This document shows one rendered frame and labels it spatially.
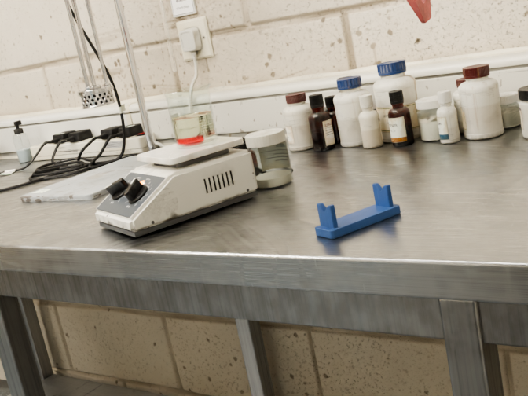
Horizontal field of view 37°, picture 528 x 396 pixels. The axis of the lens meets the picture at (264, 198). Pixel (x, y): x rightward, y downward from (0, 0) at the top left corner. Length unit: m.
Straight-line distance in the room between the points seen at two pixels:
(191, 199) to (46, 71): 1.11
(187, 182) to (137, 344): 1.19
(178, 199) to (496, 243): 0.45
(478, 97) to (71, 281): 0.66
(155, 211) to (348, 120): 0.44
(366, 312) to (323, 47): 0.79
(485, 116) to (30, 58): 1.29
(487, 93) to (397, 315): 0.50
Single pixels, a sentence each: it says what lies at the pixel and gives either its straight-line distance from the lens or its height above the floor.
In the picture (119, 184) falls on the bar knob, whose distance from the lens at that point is 1.09.
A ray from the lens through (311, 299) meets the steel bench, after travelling 0.88.
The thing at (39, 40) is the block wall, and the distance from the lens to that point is 2.10.
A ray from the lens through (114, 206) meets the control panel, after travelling 1.09.
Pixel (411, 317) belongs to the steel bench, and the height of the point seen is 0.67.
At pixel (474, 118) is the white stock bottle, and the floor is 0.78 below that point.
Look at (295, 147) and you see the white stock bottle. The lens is 1.39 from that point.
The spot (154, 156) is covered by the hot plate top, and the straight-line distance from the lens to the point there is 1.09.
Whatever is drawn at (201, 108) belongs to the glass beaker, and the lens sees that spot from 1.09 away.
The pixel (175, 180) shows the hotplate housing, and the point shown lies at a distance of 1.04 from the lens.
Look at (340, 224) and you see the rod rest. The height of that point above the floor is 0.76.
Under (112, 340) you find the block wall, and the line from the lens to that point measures 2.26.
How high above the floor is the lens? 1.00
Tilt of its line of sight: 13 degrees down
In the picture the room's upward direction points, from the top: 11 degrees counter-clockwise
